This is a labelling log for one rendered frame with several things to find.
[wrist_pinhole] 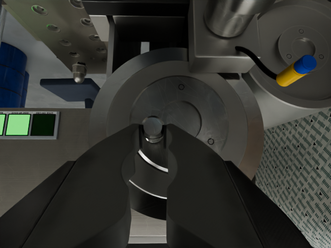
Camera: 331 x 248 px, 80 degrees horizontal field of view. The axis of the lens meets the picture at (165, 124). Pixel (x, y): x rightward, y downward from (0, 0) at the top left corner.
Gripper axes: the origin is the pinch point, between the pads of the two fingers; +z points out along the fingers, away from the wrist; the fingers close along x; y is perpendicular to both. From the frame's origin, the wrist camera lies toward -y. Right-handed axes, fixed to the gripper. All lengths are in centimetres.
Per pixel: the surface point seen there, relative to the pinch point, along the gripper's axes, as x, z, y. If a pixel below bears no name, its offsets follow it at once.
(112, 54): -4.0, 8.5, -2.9
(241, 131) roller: 7.0, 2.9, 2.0
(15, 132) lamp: -34, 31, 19
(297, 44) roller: 13.4, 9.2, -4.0
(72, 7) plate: -13.9, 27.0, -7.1
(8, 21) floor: -138, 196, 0
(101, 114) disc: -4.5, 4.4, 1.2
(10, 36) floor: -152, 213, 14
